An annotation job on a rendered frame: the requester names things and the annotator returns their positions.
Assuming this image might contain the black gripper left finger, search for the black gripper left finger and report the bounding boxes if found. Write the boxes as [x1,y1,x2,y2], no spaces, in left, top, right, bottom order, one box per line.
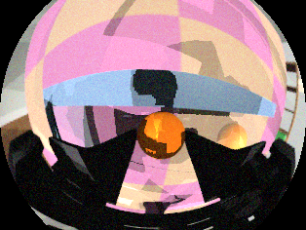
[48,130,137,206]

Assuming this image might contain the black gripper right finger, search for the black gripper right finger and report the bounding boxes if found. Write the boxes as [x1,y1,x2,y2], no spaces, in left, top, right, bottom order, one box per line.
[185,131,267,203]

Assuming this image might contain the low clear corner walls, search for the low clear corner walls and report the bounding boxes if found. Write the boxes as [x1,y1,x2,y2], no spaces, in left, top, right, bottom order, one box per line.
[54,106,94,147]

